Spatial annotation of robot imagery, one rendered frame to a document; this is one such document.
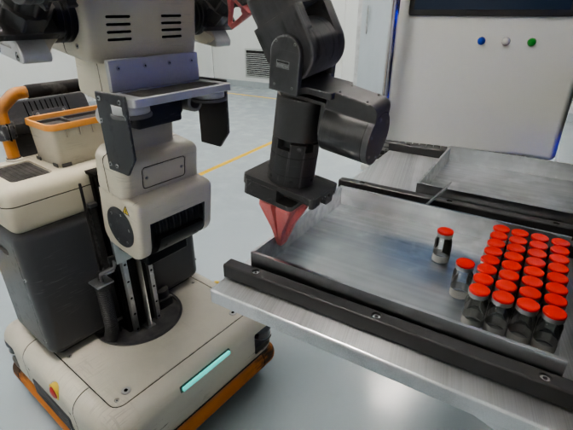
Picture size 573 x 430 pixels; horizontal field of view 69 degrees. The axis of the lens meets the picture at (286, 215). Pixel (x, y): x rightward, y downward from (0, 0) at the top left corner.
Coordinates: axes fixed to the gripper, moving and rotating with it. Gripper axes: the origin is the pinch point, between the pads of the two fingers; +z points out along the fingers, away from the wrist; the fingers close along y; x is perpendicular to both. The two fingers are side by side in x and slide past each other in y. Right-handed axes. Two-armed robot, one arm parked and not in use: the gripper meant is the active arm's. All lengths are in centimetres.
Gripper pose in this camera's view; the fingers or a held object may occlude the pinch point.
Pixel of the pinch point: (282, 238)
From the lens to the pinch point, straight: 56.5
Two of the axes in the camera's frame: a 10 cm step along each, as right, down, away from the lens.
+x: 5.3, -3.8, 7.6
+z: -1.2, 8.5, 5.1
